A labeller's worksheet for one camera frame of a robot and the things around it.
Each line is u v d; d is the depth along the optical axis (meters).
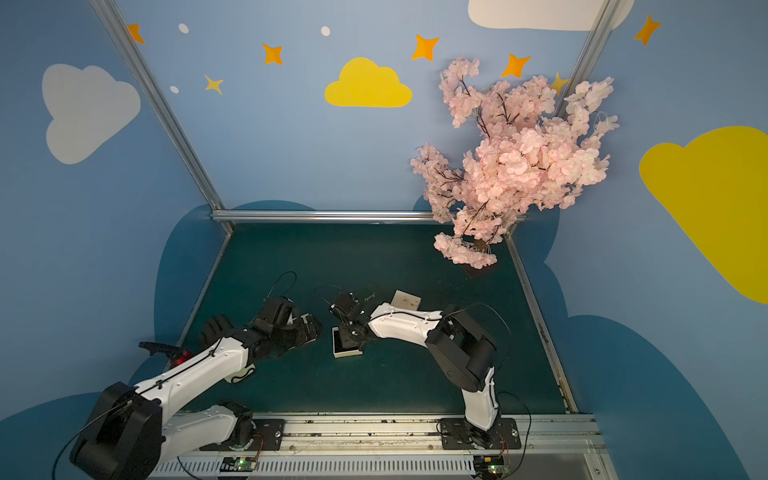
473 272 1.06
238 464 0.70
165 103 0.85
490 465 0.71
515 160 0.61
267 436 0.75
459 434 0.75
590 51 0.75
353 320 0.67
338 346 0.81
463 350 0.49
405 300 0.96
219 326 0.92
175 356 0.75
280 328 0.70
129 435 0.40
